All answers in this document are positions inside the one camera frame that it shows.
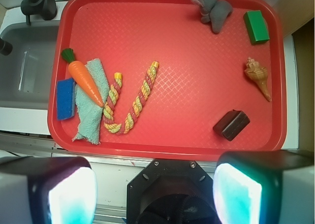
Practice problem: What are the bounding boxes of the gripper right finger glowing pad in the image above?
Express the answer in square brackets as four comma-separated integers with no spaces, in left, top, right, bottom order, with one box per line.
[213,150,315,224]

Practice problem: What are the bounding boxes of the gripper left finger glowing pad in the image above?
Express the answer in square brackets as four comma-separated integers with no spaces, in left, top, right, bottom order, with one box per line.
[0,157,97,224]

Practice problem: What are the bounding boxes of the black box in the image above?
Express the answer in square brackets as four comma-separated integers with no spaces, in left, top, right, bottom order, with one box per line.
[213,110,251,141]

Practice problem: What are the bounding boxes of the light blue cloth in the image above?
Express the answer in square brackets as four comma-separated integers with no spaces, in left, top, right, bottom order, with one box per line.
[72,59,110,145]

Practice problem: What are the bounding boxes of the blue sponge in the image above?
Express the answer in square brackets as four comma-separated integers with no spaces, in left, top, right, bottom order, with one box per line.
[57,78,75,120]

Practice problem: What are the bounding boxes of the tan conch seashell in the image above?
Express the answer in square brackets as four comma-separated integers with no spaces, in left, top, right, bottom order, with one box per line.
[244,57,272,102]

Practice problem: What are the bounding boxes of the grey sink basin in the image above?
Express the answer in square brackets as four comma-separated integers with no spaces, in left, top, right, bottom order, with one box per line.
[0,8,65,136]

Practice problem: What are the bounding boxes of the orange plastic carrot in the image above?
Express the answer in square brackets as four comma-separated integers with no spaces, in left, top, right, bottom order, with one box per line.
[61,48,104,107]

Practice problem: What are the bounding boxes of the red plastic tray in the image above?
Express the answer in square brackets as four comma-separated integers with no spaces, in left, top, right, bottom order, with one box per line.
[48,0,287,161]

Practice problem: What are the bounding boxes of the green block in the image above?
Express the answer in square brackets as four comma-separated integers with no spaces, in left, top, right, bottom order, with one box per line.
[243,10,270,45]

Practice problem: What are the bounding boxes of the grey plush bunny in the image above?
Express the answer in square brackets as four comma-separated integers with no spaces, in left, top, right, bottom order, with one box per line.
[190,0,233,34]

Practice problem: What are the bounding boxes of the grey faucet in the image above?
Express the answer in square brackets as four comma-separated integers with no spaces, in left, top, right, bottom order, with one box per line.
[0,0,58,56]

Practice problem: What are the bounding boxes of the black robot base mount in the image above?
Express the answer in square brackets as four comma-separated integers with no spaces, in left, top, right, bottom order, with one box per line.
[126,160,221,224]

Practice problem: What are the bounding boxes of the multicolour twisted rope toy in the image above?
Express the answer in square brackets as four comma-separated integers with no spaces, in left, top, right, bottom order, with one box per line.
[103,61,159,134]

